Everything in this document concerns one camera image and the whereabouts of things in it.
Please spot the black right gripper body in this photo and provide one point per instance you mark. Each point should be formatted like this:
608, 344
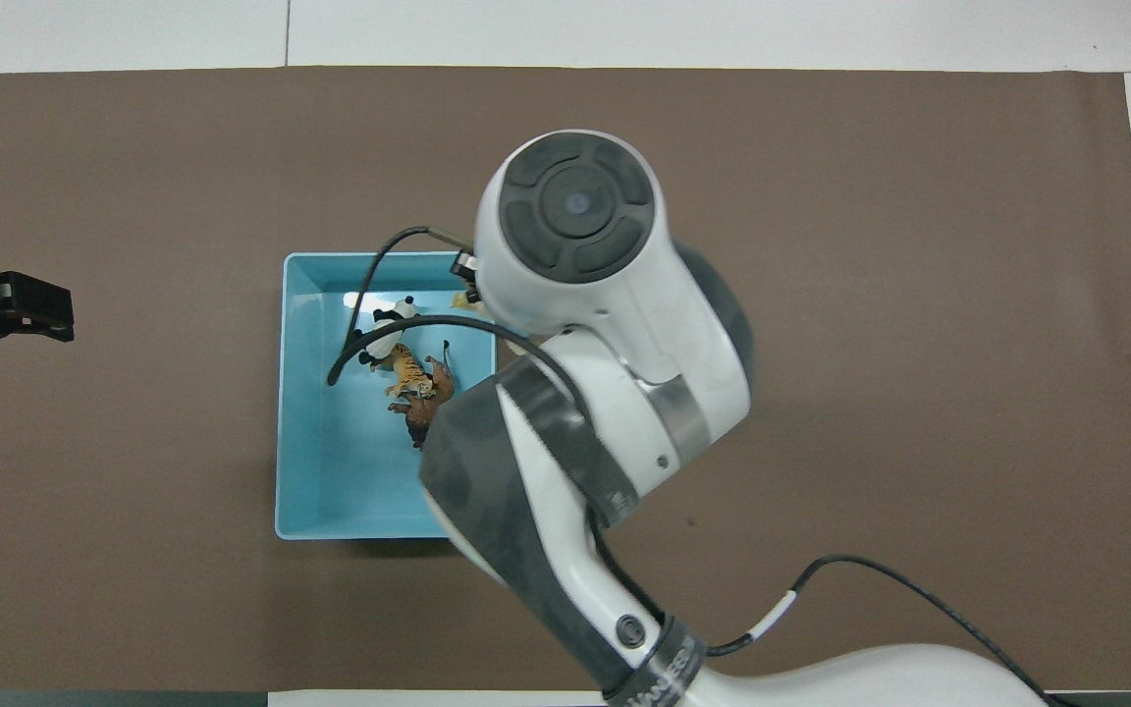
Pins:
469, 275

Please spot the black white panda toy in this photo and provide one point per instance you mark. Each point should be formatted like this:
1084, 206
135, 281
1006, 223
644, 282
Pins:
384, 329

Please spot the orange tiger toy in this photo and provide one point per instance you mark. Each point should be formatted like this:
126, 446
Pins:
410, 371

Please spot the brown lion toy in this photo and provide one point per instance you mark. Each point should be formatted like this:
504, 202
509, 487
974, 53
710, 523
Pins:
428, 407

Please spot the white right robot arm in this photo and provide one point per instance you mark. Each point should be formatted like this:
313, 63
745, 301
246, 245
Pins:
624, 324

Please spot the light blue storage box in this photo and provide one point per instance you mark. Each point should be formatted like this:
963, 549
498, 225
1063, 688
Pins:
330, 471

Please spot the brown table mat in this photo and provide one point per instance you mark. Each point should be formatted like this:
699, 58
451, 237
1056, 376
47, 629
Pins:
821, 196

